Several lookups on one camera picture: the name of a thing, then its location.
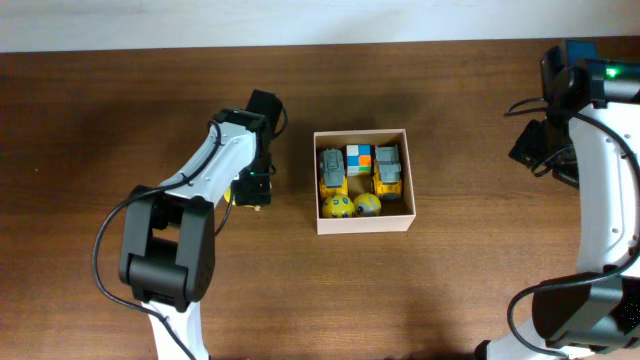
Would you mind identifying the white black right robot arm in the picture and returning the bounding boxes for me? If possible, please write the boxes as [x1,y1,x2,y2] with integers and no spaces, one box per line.
[474,40,639,360]

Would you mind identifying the yellow toy dump truck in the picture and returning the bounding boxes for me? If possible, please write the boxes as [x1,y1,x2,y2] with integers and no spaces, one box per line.
[373,145,403,200]

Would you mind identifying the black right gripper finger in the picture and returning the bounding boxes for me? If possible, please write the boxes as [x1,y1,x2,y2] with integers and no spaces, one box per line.
[552,162,580,189]
[508,120,546,169]

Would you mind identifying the white cardboard box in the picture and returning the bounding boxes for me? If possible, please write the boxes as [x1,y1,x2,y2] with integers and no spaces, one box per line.
[313,129,417,235]

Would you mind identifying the yellow wooden rattle drum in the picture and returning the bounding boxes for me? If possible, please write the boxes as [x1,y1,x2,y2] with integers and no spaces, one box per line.
[223,188,262,212]

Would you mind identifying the multicoloured puzzle cube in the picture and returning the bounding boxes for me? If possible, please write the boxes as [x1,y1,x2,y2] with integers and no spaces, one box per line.
[346,144,372,177]

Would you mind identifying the yellow toy truck grey cab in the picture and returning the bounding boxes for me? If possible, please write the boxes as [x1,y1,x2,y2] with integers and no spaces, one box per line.
[319,148,348,199]

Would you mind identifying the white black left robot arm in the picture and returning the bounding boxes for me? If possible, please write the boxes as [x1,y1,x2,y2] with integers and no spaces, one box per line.
[119,90,286,359]

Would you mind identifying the yellow minion ball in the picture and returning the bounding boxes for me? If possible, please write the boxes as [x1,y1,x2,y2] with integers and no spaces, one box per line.
[353,193,382,217]

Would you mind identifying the yellow ball blue letters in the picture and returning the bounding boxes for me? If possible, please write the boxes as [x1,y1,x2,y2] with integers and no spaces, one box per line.
[321,194,355,218]

